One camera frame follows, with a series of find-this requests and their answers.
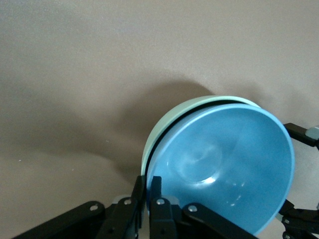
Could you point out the light green bowl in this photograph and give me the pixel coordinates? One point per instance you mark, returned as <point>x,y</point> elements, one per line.
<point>159,127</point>

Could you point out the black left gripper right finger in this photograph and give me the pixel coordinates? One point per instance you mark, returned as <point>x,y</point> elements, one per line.
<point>162,219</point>

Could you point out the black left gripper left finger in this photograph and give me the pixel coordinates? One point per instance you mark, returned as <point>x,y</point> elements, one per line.
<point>119,219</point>

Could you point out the blue bowl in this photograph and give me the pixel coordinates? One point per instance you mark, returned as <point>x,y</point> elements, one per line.
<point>224,161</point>

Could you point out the brown table cloth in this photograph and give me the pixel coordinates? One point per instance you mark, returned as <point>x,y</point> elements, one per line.
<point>74,74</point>

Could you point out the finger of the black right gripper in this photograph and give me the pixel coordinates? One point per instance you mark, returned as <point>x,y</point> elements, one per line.
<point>301,135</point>
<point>299,224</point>

